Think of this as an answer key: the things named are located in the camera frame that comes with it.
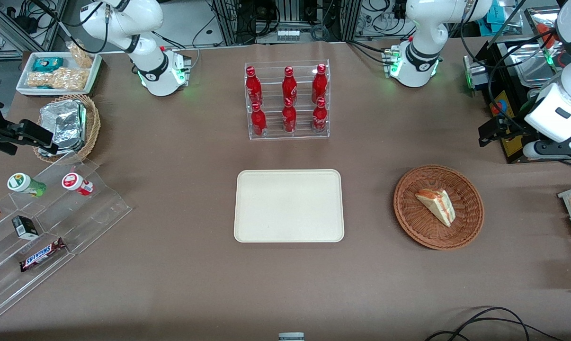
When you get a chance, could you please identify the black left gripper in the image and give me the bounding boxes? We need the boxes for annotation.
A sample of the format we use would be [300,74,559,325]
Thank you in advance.
[480,117,527,147]

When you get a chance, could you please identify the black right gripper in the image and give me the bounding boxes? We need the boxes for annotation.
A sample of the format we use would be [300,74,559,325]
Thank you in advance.
[0,119,59,156]

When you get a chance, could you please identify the triangle sandwich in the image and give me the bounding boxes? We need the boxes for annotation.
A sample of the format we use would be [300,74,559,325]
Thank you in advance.
[415,188,456,228]

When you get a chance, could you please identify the deep wicker basket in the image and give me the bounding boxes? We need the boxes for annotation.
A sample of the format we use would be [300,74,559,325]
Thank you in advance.
[32,94,101,164]

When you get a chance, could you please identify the white snack tray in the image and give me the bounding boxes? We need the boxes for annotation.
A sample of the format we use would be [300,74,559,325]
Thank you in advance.
[16,51,103,98]

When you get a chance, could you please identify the round flat wicker basket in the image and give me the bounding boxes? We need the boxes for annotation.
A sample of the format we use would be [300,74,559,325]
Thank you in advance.
[393,164,485,251]

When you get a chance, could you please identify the cream rectangular tray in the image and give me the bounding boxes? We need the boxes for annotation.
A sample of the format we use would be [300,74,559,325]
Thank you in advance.
[234,169,345,243]

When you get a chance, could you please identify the silver foil containers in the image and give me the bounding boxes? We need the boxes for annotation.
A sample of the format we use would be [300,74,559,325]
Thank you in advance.
[38,100,88,158]

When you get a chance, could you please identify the red emergency stop button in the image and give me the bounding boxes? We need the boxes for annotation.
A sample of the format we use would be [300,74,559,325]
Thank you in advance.
[491,92,514,117]

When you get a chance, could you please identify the green lid cup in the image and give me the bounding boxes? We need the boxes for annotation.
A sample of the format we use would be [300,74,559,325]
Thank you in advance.
[7,172,47,198]

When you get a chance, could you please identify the red lid cup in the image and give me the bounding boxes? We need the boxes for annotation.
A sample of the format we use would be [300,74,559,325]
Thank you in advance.
[61,172,95,197]

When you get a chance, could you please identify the metal cylinder with green light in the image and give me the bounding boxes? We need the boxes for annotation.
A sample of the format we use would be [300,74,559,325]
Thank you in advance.
[463,55,488,96]

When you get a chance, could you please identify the black machine box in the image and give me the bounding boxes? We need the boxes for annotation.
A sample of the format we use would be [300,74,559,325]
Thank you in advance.
[483,37,571,164]

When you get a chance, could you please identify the large clear peanut snack bag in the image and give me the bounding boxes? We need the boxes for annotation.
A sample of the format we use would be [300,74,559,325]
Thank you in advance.
[26,67,90,91]

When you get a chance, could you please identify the steel pan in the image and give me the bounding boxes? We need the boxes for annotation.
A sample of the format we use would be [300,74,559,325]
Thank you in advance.
[514,42,564,89]

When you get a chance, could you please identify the teal snack packet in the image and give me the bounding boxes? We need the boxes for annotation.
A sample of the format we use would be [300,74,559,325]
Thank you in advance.
[32,56,65,73]

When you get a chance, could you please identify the clear acrylic stepped shelf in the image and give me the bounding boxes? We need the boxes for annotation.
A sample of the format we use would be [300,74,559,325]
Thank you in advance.
[0,152,133,321]

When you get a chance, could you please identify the small black box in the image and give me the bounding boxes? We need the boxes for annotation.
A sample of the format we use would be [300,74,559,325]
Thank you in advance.
[11,215,40,240]

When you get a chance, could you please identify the small clear peanut snack bag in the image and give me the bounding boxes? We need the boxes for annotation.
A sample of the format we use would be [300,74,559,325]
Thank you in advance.
[66,41,95,70]

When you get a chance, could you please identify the Snickers chocolate bar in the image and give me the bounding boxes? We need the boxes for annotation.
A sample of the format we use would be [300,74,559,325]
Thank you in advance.
[19,237,68,273]

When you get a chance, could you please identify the teal paper packet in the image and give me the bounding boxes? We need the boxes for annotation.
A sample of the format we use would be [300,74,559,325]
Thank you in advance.
[483,0,521,25]

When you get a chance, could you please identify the red cola bottle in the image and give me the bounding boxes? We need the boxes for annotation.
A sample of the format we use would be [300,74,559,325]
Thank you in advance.
[311,64,328,102]
[282,98,298,134]
[245,66,263,106]
[312,97,329,134]
[250,102,268,138]
[282,66,298,102]

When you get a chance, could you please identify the table cover cloth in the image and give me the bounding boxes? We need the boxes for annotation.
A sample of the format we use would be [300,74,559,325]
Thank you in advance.
[0,40,571,341]

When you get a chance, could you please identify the clear acrylic bottle rack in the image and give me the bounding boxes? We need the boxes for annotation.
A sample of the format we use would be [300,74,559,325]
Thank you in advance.
[244,59,330,141]

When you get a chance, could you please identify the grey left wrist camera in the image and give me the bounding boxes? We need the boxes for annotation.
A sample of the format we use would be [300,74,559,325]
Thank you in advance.
[523,140,571,160]

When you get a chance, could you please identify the black floor cables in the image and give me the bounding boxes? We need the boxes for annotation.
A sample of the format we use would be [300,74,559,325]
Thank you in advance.
[425,306,566,341]

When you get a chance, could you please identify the aluminium frame rack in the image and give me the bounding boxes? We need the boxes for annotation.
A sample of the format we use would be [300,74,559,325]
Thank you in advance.
[209,0,363,46]

